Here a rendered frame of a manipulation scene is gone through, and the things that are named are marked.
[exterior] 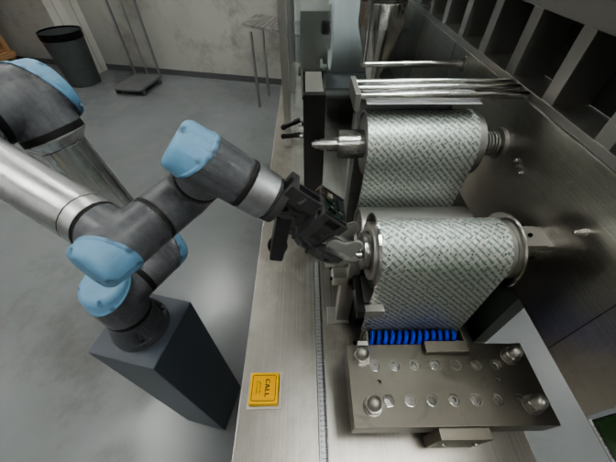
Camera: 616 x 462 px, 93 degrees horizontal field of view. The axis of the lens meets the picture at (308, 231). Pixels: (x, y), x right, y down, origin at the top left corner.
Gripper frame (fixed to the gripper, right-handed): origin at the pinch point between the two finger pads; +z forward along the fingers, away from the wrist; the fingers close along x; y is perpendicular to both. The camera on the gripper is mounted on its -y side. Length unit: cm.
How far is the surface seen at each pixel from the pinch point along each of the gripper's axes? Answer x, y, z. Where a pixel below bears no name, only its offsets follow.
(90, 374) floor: 18, -178, -16
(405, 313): -4.5, -3.1, 19.6
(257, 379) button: -12.4, -39.0, 5.5
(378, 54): 69, 20, 2
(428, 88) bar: 29.1, 26.0, 1.0
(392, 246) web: -1.5, 7.7, 2.3
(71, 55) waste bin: 409, -272, -193
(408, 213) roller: 13.9, 7.8, 13.0
